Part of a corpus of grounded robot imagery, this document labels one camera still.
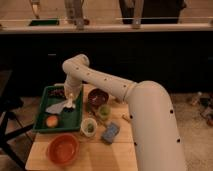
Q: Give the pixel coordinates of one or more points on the orange plastic bowl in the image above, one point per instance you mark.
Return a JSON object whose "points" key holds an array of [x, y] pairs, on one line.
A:
{"points": [[63, 150]]}

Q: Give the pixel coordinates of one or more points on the white cup with greens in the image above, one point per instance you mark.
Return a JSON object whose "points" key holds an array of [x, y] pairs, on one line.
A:
{"points": [[89, 127]]}

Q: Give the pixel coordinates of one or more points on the dark red bowl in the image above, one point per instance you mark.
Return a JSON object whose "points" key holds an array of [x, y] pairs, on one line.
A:
{"points": [[97, 97]]}

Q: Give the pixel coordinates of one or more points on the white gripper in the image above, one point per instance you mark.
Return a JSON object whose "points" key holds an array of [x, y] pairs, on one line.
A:
{"points": [[70, 99]]}

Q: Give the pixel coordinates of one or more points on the dark grapes bunch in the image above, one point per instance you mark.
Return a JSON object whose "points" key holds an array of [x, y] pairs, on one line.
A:
{"points": [[56, 93]]}

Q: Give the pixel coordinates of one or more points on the green plastic tray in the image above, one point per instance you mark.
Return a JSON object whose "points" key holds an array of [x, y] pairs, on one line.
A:
{"points": [[68, 121]]}

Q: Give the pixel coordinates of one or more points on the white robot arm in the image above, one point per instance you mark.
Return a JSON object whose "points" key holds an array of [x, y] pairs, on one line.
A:
{"points": [[154, 127]]}

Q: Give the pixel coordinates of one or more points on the grey triangular cloth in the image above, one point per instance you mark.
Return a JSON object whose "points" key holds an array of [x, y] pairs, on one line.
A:
{"points": [[56, 108]]}

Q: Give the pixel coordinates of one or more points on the green translucent cup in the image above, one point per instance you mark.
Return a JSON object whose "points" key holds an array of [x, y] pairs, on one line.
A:
{"points": [[104, 112]]}

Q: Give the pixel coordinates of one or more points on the orange fruit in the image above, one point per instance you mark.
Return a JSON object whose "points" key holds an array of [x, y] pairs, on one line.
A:
{"points": [[52, 121]]}

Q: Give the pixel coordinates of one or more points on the blue sponge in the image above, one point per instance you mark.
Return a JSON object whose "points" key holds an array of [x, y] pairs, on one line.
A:
{"points": [[110, 133]]}

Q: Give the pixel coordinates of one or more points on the black chair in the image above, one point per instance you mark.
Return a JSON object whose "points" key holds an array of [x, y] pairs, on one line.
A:
{"points": [[6, 111]]}

